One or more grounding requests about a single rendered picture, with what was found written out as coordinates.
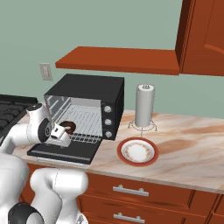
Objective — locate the black hob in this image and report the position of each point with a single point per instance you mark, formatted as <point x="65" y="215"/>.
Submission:
<point x="11" y="110"/>

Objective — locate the red rimmed white plate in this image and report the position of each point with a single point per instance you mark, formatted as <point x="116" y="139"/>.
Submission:
<point x="137" y="151"/>

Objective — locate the red-brown base cupboard front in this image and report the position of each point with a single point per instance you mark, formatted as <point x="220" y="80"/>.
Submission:
<point x="218" y="210"/>

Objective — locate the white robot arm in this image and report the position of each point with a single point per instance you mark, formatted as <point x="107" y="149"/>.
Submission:
<point x="14" y="180"/>

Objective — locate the red-brown drawer front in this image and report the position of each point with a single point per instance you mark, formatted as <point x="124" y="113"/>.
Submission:
<point x="175" y="214"/>
<point x="169" y="192"/>

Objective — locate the black toaster oven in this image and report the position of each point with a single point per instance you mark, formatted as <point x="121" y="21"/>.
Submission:
<point x="87" y="87"/>

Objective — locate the black toaster oven door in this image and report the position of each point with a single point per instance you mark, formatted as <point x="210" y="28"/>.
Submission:
<point x="73" y="151"/>

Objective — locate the red-brown wall cupboard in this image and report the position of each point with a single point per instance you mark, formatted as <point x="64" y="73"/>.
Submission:
<point x="204" y="38"/>

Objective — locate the white paper towel roll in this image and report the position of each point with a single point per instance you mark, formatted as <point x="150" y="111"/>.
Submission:
<point x="144" y="105"/>

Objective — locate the red-brown wooden shelf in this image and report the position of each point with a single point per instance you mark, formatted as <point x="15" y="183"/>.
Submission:
<point x="122" y="59"/>

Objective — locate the grey wall outlet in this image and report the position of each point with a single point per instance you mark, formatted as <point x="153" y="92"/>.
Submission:
<point x="46" y="71"/>

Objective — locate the silver toaster oven knob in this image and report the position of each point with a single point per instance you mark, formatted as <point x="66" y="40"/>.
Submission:
<point x="108" y="109"/>
<point x="108" y="122"/>
<point x="108" y="134"/>

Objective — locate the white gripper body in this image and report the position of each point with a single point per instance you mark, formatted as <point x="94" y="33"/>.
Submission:
<point x="63" y="139"/>

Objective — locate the brown bagel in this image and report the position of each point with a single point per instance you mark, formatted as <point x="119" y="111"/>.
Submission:
<point x="71" y="126"/>

